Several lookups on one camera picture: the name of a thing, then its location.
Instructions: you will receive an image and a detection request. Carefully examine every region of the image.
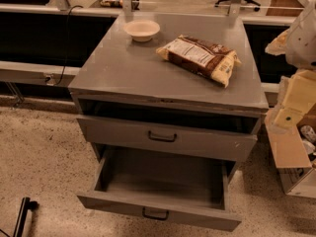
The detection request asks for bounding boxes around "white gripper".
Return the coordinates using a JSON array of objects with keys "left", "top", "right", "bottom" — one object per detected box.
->
[{"left": 265, "top": 30, "right": 316, "bottom": 129}]

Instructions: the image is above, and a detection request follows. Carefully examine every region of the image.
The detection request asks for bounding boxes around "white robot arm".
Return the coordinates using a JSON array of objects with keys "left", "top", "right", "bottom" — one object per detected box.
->
[{"left": 265, "top": 0, "right": 316, "bottom": 129}]

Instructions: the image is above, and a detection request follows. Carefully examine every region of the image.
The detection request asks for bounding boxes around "grey drawer cabinet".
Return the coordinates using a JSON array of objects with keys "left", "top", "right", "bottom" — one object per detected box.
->
[{"left": 69, "top": 14, "right": 268, "bottom": 176}]

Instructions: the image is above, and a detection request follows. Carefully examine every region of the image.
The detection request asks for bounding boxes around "grey middle drawer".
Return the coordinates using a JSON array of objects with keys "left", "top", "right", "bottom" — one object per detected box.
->
[{"left": 77, "top": 115, "right": 257, "bottom": 162}]

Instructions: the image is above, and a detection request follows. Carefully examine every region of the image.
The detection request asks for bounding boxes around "grey drawer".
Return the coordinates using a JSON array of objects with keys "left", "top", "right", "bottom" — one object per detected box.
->
[
  {"left": 78, "top": 147, "right": 241, "bottom": 231},
  {"left": 77, "top": 115, "right": 257, "bottom": 162}
]

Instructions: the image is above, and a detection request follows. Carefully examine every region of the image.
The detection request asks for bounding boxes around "grey bottom drawer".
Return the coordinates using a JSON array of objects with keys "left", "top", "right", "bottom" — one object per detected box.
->
[{"left": 78, "top": 147, "right": 241, "bottom": 231}]

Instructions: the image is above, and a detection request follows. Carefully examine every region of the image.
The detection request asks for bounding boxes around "black office chair base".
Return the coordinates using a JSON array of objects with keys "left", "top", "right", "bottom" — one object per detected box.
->
[{"left": 214, "top": 0, "right": 262, "bottom": 13}]

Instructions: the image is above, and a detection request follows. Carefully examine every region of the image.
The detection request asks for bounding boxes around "brown yellow snack bag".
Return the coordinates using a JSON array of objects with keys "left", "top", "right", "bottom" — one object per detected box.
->
[{"left": 156, "top": 35, "right": 241, "bottom": 88}]

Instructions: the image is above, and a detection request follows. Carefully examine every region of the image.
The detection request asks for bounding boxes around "cardboard box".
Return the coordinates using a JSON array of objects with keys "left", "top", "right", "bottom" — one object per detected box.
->
[{"left": 265, "top": 110, "right": 316, "bottom": 198}]

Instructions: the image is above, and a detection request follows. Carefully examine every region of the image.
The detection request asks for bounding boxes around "white bowl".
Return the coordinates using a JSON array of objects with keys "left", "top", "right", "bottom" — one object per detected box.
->
[{"left": 123, "top": 20, "right": 160, "bottom": 42}]

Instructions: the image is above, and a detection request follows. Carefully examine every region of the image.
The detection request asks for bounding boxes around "black stand foot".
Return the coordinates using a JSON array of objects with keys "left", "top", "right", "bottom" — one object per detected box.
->
[{"left": 13, "top": 197, "right": 39, "bottom": 237}]

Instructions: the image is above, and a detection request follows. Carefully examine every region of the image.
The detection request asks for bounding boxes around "black cable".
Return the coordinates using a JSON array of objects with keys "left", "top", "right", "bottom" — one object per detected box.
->
[{"left": 45, "top": 5, "right": 85, "bottom": 87}]

